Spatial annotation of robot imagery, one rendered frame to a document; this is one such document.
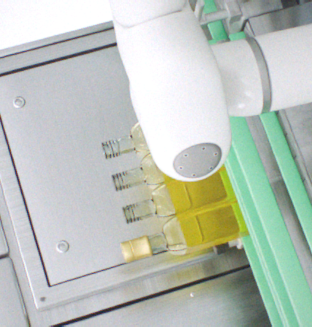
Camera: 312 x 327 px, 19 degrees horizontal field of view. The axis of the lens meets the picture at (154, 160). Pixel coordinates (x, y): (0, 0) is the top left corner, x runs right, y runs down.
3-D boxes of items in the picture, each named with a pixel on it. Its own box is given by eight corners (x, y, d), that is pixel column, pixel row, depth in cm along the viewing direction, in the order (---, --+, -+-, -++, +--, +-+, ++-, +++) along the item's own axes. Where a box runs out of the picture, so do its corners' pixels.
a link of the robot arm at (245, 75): (243, 17, 115) (118, 44, 113) (280, 84, 106) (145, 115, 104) (244, 76, 122) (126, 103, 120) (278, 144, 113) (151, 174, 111)
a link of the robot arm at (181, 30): (171, -67, 102) (215, 18, 91) (204, 88, 119) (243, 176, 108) (89, -41, 102) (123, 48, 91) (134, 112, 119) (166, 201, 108)
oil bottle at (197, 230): (278, 193, 156) (157, 229, 152) (283, 182, 150) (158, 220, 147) (289, 223, 154) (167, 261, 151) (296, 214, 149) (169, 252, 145)
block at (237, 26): (267, 17, 156) (227, 27, 155) (276, -12, 147) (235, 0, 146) (274, 35, 155) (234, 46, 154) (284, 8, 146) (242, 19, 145)
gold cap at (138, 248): (147, 233, 147) (120, 241, 146) (153, 255, 147) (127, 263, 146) (145, 235, 150) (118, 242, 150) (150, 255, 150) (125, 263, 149)
